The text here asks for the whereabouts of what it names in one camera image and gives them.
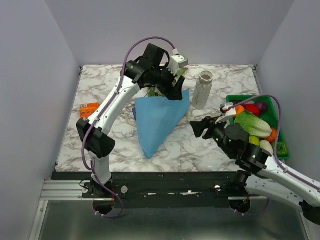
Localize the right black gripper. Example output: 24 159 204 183
189 114 235 158

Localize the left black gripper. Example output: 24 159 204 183
149 62 184 101

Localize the blue wrapping paper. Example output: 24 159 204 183
133 89 190 159

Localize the pink flower bouquet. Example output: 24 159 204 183
145 85 165 97

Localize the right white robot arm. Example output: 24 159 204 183
190 117 320 225

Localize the white ceramic vase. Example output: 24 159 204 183
191 70 214 110

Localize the orange pepper toy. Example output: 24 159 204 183
235 105 245 117

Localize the green apple toy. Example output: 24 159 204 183
249 136 260 147

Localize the red pepper toy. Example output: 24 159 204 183
243 104 260 117

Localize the green lettuce toy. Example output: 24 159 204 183
234 110 272 139

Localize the purple onion toy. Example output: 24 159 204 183
254 101 268 114

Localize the white radish toy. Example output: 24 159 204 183
260 140 274 156

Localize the orange pumpkin toy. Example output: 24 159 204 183
265 127 278 143

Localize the green plastic basket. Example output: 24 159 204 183
226 95 279 147

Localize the green pepper toy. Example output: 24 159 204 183
276 142 289 157

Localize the orange packet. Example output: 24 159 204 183
79 102 100 120

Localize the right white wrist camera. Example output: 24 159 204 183
215 102 237 124

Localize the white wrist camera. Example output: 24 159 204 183
215 102 237 124
166 54 189 75

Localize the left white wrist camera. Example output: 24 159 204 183
166 54 189 75

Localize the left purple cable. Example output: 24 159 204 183
82 36 176 219

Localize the aluminium rail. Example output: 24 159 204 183
27 179 86 240

